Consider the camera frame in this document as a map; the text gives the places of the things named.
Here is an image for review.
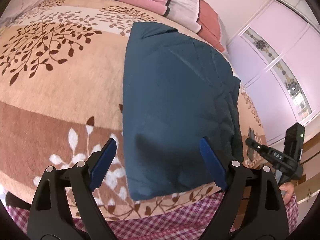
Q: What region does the person's right hand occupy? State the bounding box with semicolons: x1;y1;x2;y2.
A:
279;182;295;205

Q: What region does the red brown folded blanket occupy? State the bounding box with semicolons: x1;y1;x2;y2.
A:
197;0;227;53

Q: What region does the beige leaf pattern blanket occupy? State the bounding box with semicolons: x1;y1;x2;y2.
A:
0;0;266;222

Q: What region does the light floral bed sheet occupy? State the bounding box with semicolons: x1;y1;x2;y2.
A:
1;0;48;27

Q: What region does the white wardrobe with ornaments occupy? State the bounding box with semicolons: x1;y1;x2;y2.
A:
227;0;319;145

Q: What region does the plaid shirt torso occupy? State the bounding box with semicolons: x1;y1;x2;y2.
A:
5;192;298;239

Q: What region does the dark blue puffer jacket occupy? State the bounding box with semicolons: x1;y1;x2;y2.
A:
123;22;244;201

